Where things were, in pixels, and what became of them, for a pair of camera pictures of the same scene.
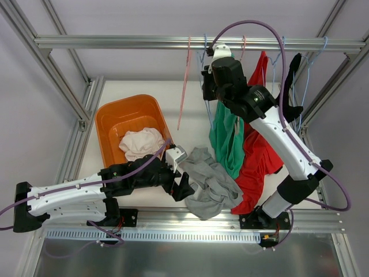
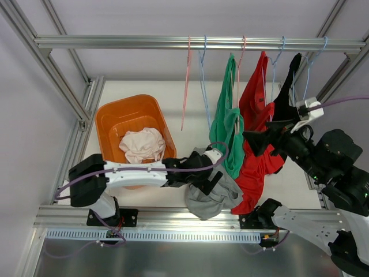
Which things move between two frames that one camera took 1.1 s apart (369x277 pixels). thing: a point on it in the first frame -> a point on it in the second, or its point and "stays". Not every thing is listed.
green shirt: x=228 y=146 stays
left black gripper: x=173 y=182 -> x=206 y=177
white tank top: x=139 y=143 stays
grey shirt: x=214 y=190 stays
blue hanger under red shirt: x=273 y=63 stays
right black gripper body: x=207 y=86 -> x=277 y=138
